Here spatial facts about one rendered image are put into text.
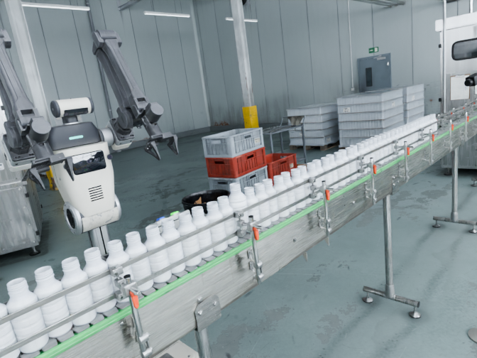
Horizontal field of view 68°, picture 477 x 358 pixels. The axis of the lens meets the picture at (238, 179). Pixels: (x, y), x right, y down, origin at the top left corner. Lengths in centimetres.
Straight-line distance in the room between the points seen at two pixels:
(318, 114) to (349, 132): 89
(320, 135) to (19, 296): 788
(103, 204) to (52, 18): 1266
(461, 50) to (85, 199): 495
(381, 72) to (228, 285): 1096
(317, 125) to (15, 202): 620
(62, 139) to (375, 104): 664
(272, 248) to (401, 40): 1067
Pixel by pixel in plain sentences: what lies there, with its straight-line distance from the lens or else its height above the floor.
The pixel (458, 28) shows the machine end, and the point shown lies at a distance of 567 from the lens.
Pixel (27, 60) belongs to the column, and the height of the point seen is 275.
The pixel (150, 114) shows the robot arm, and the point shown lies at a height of 147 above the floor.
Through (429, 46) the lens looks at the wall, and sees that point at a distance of 1150.
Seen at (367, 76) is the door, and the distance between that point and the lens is 1207.
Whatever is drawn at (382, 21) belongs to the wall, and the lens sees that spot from 1201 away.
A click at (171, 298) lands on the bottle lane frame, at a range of 110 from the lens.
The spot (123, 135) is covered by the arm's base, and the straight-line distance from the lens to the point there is 181.
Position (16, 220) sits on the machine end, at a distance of 473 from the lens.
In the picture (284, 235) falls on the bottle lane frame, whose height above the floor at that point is 95.
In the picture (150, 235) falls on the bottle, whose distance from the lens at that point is 105.
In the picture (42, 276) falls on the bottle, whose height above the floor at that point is 115.
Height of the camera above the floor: 150
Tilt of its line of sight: 13 degrees down
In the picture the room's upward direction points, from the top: 8 degrees counter-clockwise
